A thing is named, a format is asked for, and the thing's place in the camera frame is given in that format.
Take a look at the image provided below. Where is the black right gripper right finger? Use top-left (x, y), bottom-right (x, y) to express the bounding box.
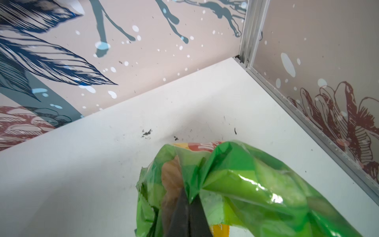
top-left (189, 195), bottom-right (213, 237)

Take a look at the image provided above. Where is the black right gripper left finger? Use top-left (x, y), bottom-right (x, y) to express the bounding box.
top-left (165, 189), bottom-right (190, 237)

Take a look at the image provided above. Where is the yellow snack bag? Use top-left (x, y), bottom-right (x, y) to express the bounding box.
top-left (210, 224), bottom-right (230, 237)

